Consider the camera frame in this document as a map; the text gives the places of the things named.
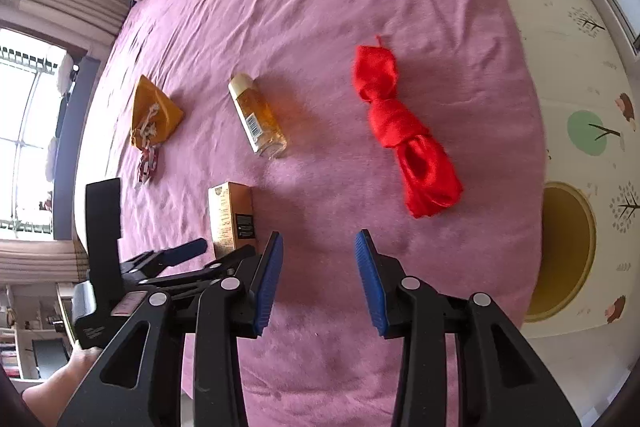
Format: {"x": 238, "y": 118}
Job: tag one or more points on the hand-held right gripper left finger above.
{"x": 265, "y": 292}

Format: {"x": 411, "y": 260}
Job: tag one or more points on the gold cardboard box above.
{"x": 231, "y": 217}

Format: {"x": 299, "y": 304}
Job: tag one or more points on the person's left forearm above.
{"x": 50, "y": 387}

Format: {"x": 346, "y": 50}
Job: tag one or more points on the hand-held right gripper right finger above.
{"x": 370, "y": 287}

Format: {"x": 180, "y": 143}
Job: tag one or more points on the window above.
{"x": 30, "y": 132}

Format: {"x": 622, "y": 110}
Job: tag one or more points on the beige pleated curtain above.
{"x": 55, "y": 2}

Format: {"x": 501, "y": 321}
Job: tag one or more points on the tree print floor mat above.
{"x": 585, "y": 82}

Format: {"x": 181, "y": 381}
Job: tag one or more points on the crumpled red foil wrapper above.
{"x": 147, "y": 164}

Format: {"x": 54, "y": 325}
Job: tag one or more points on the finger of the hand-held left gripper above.
{"x": 187, "y": 249}
{"x": 225, "y": 267}

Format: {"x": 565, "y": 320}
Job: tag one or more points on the red knotted cloth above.
{"x": 405, "y": 132}

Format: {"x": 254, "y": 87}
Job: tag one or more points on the amber liquid bottle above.
{"x": 257, "y": 117}

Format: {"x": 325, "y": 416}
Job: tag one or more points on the white bookshelf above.
{"x": 25, "y": 332}

